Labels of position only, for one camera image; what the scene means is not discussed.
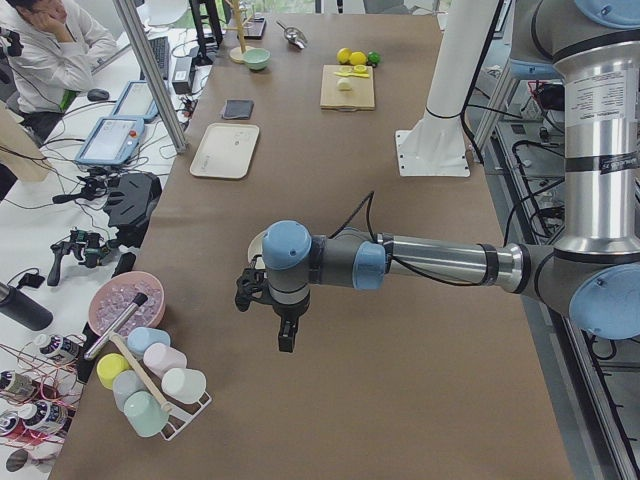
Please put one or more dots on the pink bowl with ice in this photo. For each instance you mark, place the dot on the pink bowl with ice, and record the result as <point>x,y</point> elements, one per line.
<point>118,293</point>

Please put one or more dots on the person in white jacket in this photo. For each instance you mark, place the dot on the person in white jacket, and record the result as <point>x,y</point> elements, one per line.
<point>62,45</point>

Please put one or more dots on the yellow cup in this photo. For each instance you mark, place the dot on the yellow cup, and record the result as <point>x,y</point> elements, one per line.
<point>109,367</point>

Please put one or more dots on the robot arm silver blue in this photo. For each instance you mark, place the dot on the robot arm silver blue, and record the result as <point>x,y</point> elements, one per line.
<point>591,273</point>

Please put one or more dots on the white camera mast base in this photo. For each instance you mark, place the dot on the white camera mast base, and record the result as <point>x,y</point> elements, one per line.
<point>435,146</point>

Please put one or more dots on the green lime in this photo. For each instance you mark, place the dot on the green lime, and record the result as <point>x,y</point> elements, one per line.
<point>373,58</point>

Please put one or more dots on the mint green cup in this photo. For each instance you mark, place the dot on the mint green cup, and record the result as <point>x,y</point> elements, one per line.
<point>145,414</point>

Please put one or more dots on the whole yellow lemon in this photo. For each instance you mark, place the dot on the whole yellow lemon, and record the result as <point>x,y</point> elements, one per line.
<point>358,58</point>
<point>343,55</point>

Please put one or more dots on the round beige plate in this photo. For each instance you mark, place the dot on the round beige plate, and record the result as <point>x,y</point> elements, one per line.
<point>255,247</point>

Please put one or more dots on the grey folded cloth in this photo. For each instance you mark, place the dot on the grey folded cloth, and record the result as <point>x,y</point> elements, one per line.
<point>237,109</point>

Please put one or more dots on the pink cup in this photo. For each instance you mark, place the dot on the pink cup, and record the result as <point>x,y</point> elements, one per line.
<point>160,358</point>

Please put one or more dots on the wooden cutting board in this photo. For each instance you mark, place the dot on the wooden cutting board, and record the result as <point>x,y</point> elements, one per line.
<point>361,97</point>

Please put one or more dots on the white cup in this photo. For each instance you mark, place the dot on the white cup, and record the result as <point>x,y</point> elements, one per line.
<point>183,384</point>

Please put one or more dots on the grey cup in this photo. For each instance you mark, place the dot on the grey cup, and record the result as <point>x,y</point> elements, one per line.
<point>124,386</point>

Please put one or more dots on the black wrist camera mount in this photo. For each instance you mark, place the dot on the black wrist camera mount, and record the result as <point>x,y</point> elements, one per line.
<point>252,286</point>

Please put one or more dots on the mint green bowl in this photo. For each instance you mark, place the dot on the mint green bowl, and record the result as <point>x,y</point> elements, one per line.
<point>256,59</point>

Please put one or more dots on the black handled metal stirrer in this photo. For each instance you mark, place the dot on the black handled metal stirrer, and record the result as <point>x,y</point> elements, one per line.
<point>92,351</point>

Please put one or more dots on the black bottle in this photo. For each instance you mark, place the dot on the black bottle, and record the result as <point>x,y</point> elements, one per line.
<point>24,310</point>

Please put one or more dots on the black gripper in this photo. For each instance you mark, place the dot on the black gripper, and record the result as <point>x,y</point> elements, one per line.
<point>288,310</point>

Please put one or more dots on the rectangular cream tray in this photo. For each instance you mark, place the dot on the rectangular cream tray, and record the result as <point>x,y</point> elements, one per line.
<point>225,151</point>

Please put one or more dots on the metal scoop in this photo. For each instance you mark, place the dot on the metal scoop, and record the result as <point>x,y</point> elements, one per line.
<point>293,35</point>

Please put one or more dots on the white wire cup rack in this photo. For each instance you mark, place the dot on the white wire cup rack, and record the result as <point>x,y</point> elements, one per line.
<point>180,415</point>

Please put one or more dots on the wooden cup tree stand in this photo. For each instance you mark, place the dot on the wooden cup tree stand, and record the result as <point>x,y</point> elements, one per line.
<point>237,54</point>

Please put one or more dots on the aluminium frame post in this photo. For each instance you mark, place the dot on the aluminium frame post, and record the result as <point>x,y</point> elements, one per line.
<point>134,29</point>

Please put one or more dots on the blue cup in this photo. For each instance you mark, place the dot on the blue cup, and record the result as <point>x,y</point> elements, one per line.
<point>141,338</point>

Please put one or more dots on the white steamed bun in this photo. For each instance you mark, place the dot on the white steamed bun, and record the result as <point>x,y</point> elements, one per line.
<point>344,84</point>

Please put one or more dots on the yellow plastic knife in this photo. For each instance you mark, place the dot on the yellow plastic knife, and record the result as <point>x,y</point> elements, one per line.
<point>353,74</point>

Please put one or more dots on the blue teach pendant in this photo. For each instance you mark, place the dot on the blue teach pendant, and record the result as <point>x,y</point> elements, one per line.
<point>136,100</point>
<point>112,141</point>

